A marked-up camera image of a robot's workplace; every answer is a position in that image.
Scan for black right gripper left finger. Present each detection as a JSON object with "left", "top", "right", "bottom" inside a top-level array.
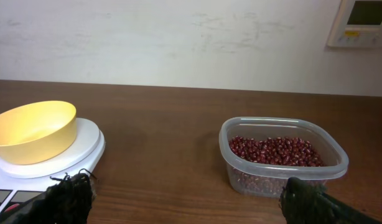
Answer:
[{"left": 0, "top": 169, "right": 96, "bottom": 224}]

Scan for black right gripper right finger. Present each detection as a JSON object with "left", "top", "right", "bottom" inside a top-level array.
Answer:
[{"left": 279, "top": 177, "right": 381, "bottom": 224}]

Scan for white digital kitchen scale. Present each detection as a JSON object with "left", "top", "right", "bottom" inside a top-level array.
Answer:
[{"left": 0, "top": 118, "right": 106, "bottom": 213}]

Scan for yellow plastic bowl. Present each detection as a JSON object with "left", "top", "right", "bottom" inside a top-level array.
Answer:
[{"left": 0, "top": 101, "right": 77, "bottom": 165}]

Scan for clear plastic bean container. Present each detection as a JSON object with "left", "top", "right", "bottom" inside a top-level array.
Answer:
[{"left": 219, "top": 117, "right": 349, "bottom": 197}]

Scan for red adzuki beans in container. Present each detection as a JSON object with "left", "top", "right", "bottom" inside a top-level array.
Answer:
[{"left": 228, "top": 136, "right": 326, "bottom": 167}]

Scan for white wall control panel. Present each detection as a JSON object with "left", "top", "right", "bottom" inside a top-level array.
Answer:
[{"left": 327, "top": 0, "right": 382, "bottom": 49}]

